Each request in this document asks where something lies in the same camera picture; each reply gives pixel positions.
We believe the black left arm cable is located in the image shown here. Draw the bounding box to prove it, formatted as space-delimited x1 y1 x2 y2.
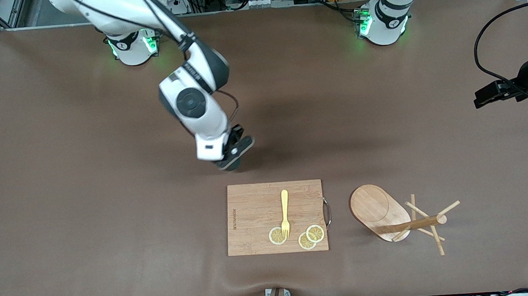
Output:
470 0 528 90

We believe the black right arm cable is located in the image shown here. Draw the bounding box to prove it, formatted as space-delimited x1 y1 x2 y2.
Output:
216 88 242 129

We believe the brown table cover mat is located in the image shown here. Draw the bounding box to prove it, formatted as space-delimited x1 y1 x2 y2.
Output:
0 0 528 296

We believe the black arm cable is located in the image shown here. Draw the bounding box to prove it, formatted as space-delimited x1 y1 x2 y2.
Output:
216 88 242 129
470 0 528 90

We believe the wooden mug tree rack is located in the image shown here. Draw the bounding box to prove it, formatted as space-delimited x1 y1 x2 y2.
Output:
349 178 465 262

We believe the yellow plastic fork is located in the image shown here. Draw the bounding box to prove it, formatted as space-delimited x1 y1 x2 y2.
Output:
279 189 292 239

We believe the bamboo cutting board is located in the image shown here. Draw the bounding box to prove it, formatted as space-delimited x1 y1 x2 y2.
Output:
223 178 334 258

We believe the lemon slice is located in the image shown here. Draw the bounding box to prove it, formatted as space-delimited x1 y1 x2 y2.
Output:
268 226 289 246
298 231 318 251
305 224 326 244

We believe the white power strip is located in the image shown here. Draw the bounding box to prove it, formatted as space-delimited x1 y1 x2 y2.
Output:
152 0 191 17

